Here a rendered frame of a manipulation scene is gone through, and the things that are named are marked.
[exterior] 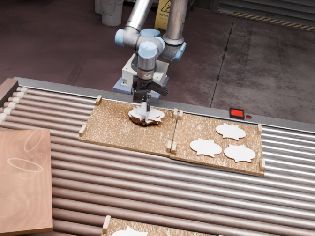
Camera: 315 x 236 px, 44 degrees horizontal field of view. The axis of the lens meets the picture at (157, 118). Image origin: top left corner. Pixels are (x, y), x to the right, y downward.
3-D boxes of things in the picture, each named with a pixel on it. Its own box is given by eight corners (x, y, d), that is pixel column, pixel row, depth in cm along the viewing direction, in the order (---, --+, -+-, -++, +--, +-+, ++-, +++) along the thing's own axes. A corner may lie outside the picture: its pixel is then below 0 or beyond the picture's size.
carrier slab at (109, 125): (98, 100, 200) (99, 98, 199) (177, 114, 198) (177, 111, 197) (78, 141, 171) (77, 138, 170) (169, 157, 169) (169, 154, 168)
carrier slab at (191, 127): (178, 114, 197) (179, 112, 196) (259, 129, 194) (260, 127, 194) (169, 158, 169) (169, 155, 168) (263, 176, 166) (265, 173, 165)
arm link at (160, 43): (144, 31, 178) (136, 39, 170) (167, 38, 177) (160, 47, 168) (142, 46, 183) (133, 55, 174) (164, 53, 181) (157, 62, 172)
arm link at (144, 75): (153, 63, 174) (156, 72, 167) (151, 72, 177) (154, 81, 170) (136, 63, 172) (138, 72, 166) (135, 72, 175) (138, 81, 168)
